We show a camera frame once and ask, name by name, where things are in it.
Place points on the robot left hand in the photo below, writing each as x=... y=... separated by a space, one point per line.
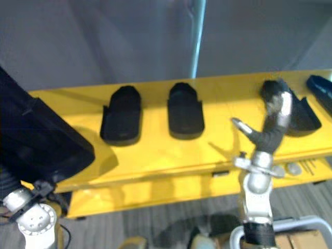
x=9 y=179

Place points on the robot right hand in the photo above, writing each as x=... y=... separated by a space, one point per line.
x=275 y=135

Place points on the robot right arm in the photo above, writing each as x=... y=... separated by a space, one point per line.
x=259 y=197

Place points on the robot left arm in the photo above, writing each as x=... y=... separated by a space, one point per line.
x=36 y=223

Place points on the yellow shelf board with housings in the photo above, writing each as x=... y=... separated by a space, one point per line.
x=155 y=155

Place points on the grey round disc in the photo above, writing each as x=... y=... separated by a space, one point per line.
x=278 y=171
x=294 y=168

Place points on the brown cardboard box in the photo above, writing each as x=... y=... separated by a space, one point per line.
x=303 y=240

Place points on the robot lower body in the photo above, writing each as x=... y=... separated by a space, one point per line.
x=181 y=228

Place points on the grey metal shelf post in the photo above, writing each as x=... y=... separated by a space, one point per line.
x=197 y=39

